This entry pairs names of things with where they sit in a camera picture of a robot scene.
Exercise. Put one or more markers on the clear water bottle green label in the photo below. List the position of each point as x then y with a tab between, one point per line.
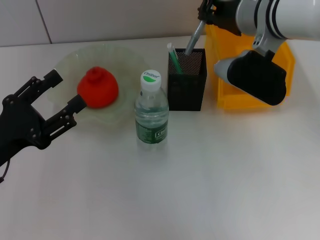
151	120

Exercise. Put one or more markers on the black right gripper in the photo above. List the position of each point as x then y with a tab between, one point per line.
225	15

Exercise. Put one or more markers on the grey glitter pen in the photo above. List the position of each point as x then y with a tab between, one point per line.
193	38

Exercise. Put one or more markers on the pale green glass fruit plate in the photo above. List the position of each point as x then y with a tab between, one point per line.
127	70

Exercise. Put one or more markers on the black mesh pen holder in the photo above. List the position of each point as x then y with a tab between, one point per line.
186	95

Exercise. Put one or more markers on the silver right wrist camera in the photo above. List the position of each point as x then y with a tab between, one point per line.
257	75

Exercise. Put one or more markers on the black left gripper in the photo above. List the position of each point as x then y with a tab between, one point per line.
17	125

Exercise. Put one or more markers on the mint green pen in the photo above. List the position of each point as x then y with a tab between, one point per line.
176	61

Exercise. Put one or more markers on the red-orange toy orange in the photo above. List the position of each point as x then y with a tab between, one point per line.
100	87

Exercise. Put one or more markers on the yellow plastic bin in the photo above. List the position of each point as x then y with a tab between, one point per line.
250	100

